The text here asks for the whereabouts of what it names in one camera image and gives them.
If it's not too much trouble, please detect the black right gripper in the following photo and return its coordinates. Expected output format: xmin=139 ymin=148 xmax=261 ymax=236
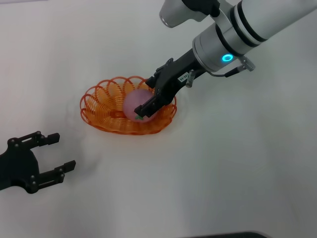
xmin=133 ymin=49 xmax=207 ymax=118

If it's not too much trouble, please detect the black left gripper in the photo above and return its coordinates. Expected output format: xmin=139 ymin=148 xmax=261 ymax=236
xmin=0 ymin=130 xmax=77 ymax=195

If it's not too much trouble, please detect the pink peach with green leaf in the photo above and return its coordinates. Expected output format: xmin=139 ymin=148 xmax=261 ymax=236
xmin=123 ymin=89 xmax=159 ymax=124

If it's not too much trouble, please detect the orange plastic woven basket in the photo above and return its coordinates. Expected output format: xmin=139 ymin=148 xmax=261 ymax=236
xmin=79 ymin=75 xmax=178 ymax=136

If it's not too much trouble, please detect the dark rounded robot base edge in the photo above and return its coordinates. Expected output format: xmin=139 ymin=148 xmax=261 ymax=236
xmin=190 ymin=231 xmax=269 ymax=238

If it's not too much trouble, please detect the grey connector with black cable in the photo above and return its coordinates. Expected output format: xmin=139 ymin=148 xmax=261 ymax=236
xmin=185 ymin=55 xmax=256 ymax=89

